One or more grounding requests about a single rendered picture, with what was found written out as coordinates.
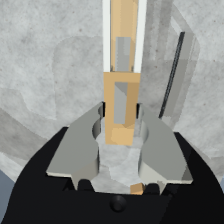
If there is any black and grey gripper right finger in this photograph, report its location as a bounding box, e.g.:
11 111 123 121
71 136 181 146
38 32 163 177
136 103 224 224

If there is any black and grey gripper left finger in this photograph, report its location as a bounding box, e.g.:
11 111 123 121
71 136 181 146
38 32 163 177
1 101 105 224

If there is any small tan wooden block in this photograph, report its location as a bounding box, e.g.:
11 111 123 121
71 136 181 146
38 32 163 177
130 183 145 195

